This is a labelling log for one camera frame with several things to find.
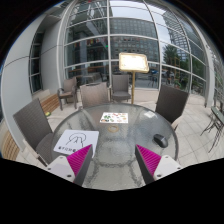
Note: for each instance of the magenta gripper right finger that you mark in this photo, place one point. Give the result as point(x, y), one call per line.
point(153, 166)

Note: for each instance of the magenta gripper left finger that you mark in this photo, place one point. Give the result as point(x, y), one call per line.
point(73, 167)

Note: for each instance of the white mouse pad with drawing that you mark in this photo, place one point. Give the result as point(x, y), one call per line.
point(73, 140)

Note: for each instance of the black computer mouse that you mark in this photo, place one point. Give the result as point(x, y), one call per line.
point(160, 140)

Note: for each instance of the round glass table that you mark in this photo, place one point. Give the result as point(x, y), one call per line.
point(114, 165)

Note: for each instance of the colourful printed menu card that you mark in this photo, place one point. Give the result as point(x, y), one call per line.
point(114, 118)

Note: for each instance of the grey wicker chair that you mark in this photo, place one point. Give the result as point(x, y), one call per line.
point(171, 103)
point(120, 88)
point(35, 131)
point(69, 90)
point(94, 94)

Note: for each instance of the grey wicker chair right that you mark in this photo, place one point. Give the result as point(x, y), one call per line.
point(171, 103)

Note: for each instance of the grey wicker chair back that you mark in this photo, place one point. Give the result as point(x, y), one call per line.
point(94, 94)

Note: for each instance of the grey wicker chair far left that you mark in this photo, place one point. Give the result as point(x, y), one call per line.
point(69, 90)

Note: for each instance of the grey wicker chair far centre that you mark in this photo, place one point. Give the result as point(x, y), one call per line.
point(120, 88)

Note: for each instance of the green metal table right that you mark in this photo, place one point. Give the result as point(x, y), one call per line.
point(217, 121)

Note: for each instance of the wooden menu board stand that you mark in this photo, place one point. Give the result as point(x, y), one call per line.
point(134, 63)

